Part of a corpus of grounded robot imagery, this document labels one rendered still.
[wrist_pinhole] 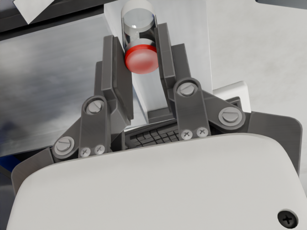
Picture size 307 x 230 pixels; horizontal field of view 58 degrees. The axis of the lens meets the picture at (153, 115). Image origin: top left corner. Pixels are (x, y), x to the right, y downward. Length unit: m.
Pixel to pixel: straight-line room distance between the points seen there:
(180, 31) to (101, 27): 0.12
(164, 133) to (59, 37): 0.41
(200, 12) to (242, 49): 1.33
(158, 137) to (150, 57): 0.62
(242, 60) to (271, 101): 0.55
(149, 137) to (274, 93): 1.54
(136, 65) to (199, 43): 0.33
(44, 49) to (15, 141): 0.27
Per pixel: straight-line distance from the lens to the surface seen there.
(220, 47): 1.70
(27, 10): 0.38
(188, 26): 0.46
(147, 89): 0.54
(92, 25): 0.44
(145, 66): 0.16
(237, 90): 0.72
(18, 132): 0.65
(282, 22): 1.75
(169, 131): 0.75
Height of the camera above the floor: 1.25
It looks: 38 degrees down
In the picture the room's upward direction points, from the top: 172 degrees clockwise
